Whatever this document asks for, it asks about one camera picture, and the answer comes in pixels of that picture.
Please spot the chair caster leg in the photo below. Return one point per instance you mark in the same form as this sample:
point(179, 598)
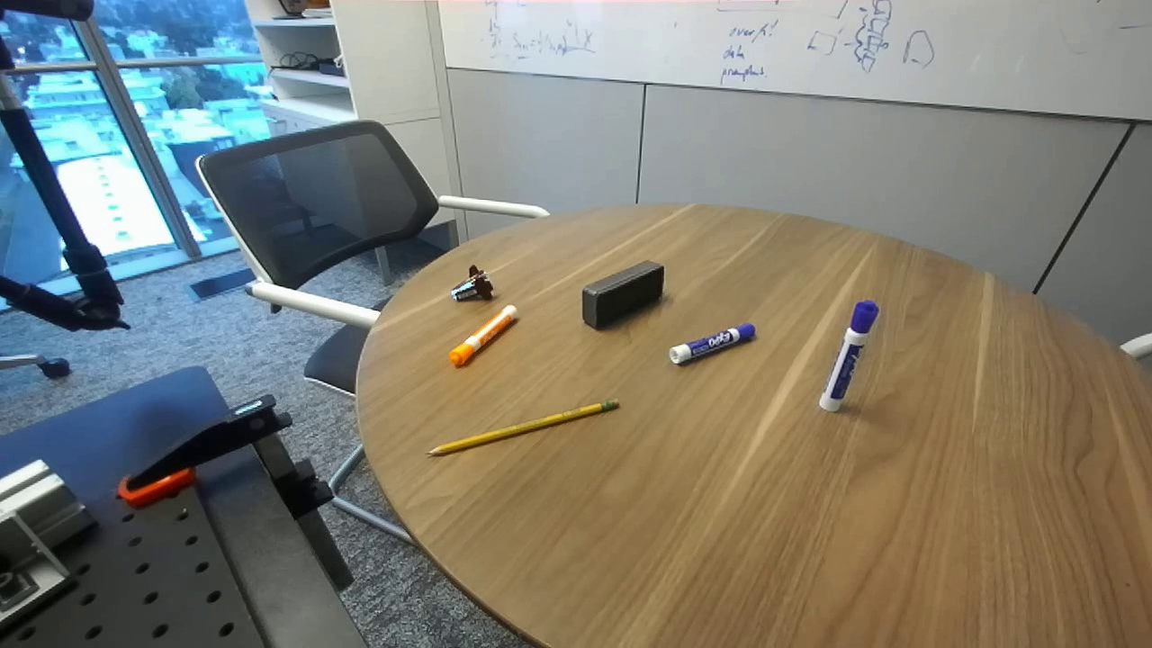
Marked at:
point(40, 364)

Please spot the black binder clip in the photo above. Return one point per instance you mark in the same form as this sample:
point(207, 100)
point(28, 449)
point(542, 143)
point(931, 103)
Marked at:
point(473, 286)

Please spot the white shelf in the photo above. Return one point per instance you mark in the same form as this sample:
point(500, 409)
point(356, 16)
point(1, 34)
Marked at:
point(310, 63)

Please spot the purple marker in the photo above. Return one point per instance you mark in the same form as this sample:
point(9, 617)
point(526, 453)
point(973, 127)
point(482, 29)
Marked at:
point(849, 355)

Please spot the blue marker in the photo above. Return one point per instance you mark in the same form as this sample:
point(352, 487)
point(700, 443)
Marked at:
point(712, 343)

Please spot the black clamp with orange tip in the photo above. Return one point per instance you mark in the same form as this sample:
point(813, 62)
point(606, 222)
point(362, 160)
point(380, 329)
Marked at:
point(211, 445)

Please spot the orange marker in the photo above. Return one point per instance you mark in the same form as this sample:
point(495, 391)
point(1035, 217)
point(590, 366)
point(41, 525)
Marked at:
point(482, 336)

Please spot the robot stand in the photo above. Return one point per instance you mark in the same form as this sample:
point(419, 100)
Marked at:
point(153, 558)

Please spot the yellow pencil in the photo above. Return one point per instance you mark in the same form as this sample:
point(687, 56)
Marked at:
point(524, 427)

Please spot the white chair armrest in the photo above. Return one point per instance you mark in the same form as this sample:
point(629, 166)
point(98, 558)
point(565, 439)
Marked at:
point(1138, 346)

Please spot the grey aluminium bracket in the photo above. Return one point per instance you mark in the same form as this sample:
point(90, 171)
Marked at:
point(31, 531)

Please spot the window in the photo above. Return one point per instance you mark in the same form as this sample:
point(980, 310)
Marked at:
point(99, 135)

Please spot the whiteboard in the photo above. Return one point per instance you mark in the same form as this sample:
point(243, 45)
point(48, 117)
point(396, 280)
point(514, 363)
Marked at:
point(810, 45)

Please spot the black mesh office chair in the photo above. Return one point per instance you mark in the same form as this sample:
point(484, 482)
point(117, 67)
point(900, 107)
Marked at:
point(315, 207)

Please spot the black whiteboard eraser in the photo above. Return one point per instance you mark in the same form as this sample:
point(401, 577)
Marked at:
point(622, 293)

